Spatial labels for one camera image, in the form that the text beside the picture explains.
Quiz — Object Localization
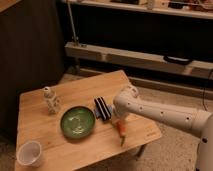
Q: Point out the white ceramic cup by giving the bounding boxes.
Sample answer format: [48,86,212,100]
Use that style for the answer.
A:
[16,141,43,167]

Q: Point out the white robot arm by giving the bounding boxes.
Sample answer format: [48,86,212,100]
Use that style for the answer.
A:
[113,85,213,171]

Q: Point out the wooden table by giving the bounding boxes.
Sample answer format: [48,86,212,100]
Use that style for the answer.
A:
[15,71,161,171]

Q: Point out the long wooden shelf beam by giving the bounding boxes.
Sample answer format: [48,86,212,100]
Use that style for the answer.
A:
[65,42,213,78]

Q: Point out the black cables on floor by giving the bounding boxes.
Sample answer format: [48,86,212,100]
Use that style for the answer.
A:
[201,69,213,116]

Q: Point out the orange pepper with green stem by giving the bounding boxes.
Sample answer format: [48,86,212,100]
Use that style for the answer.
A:
[116,122,126,146]

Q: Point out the metal pole stand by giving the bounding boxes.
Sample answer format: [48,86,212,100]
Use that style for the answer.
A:
[66,0,83,47]

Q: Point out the green ceramic plate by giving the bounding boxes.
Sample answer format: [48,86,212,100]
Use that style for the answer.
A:
[60,106,95,139]

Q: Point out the upper shelf with clutter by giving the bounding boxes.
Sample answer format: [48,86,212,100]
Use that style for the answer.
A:
[61,0,213,20]

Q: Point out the small white robot figurine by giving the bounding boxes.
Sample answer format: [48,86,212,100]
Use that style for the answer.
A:
[44,87,60,114]

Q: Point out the black handle on beam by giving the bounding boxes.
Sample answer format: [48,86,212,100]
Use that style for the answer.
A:
[163,56,193,65]

